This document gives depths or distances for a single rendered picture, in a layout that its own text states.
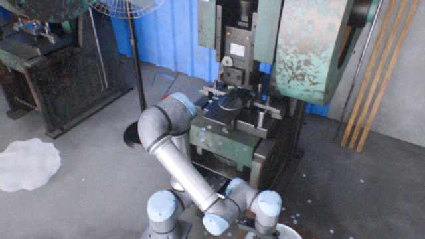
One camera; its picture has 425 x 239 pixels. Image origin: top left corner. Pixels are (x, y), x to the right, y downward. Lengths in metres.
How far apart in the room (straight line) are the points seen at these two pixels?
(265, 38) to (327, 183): 1.34
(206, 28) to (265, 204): 0.88
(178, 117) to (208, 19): 0.58
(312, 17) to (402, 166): 1.95
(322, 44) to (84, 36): 2.15
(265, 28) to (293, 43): 0.35
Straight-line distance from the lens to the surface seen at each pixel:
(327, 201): 2.36
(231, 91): 1.80
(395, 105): 2.94
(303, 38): 1.09
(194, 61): 3.36
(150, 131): 1.09
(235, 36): 1.57
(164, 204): 1.36
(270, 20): 1.42
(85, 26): 2.87
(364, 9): 1.38
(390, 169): 2.77
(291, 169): 2.45
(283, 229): 1.68
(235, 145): 1.69
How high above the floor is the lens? 1.74
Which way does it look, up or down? 38 degrees down
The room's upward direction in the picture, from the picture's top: 1 degrees clockwise
